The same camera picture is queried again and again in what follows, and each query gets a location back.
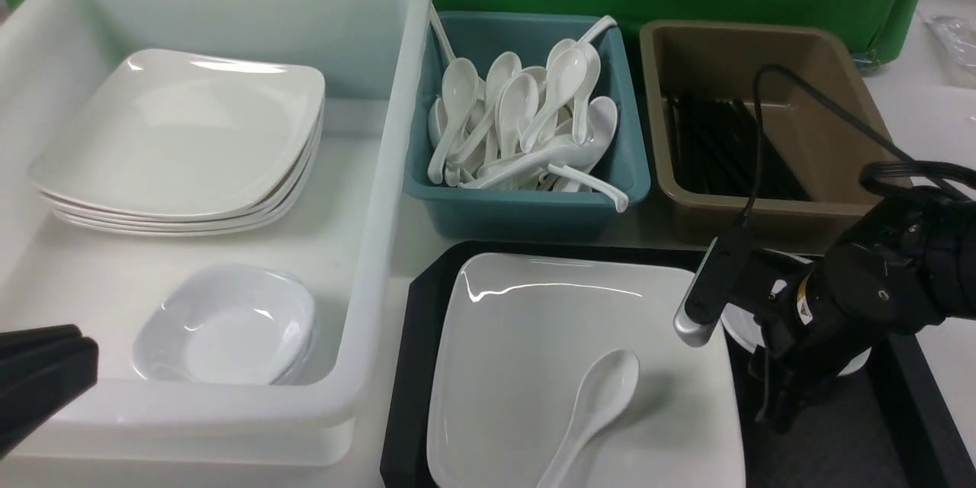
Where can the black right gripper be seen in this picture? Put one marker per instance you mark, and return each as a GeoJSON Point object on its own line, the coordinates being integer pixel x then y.
{"type": "Point", "coordinates": [906, 265]}

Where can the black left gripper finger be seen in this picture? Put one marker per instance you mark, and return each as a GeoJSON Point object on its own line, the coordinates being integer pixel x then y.
{"type": "Point", "coordinates": [42, 371]}

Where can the white small bowl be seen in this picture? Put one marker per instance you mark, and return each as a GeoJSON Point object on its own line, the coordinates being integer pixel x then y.
{"type": "Point", "coordinates": [229, 324]}
{"type": "Point", "coordinates": [765, 273]}

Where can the white ceramic soup spoon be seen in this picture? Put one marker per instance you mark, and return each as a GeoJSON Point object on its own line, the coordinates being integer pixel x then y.
{"type": "Point", "coordinates": [604, 393]}

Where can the large white square plate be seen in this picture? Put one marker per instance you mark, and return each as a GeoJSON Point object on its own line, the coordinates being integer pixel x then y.
{"type": "Point", "coordinates": [519, 334]}

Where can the black plastic serving tray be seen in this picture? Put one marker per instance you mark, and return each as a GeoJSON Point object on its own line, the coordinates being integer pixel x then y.
{"type": "Point", "coordinates": [886, 427]}

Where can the white small bowl in tub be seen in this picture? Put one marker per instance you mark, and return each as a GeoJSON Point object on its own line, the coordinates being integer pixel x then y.
{"type": "Point", "coordinates": [229, 324]}

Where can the brown plastic bin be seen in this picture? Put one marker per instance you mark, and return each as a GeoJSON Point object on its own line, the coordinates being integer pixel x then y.
{"type": "Point", "coordinates": [719, 61]}

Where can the pile of black chopsticks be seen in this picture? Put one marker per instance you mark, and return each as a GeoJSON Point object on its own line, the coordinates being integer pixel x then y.
{"type": "Point", "coordinates": [713, 147]}

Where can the stack of white square plates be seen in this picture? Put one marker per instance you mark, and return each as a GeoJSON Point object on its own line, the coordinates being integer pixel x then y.
{"type": "Point", "coordinates": [181, 144]}

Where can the large white plastic tub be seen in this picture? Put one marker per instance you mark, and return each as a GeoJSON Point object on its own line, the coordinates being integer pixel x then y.
{"type": "Point", "coordinates": [337, 240]}

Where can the teal plastic bin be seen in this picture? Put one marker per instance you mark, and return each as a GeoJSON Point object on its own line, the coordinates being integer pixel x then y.
{"type": "Point", "coordinates": [543, 216]}

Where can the pile of white soup spoons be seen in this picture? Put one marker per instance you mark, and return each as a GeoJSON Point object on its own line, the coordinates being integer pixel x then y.
{"type": "Point", "coordinates": [531, 127]}

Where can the clear plastic wrap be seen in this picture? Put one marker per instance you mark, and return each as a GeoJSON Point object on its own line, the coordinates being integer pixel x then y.
{"type": "Point", "coordinates": [957, 38]}

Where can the wrist camera grey black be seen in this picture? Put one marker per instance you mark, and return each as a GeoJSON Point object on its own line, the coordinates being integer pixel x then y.
{"type": "Point", "coordinates": [713, 286]}

